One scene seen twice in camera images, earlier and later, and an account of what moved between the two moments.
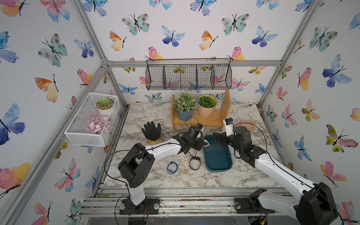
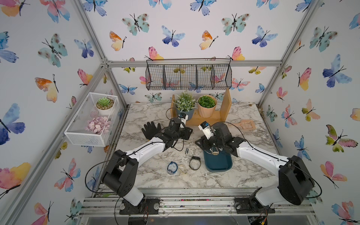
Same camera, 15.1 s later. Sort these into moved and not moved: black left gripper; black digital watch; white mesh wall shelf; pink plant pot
Moved: black left gripper
Not moved: white mesh wall shelf; pink plant pot; black digital watch
